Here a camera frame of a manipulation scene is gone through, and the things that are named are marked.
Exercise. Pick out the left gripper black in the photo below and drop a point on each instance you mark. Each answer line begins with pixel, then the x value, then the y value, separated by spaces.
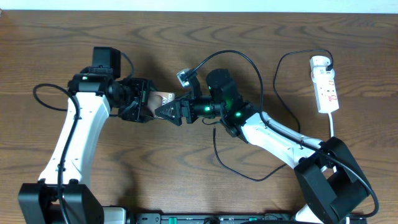
pixel 143 85

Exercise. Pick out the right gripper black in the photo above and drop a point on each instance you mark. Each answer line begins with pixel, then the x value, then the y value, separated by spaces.
pixel 179 110

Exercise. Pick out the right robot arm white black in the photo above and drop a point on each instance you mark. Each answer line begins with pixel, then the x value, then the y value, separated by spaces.
pixel 331 180

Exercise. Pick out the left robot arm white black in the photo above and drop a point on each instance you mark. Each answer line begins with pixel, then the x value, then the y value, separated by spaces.
pixel 62 193

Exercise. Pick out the white power strip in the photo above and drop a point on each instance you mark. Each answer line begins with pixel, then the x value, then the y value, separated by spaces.
pixel 324 84

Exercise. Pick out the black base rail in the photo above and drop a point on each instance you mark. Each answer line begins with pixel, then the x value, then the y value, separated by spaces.
pixel 156 218

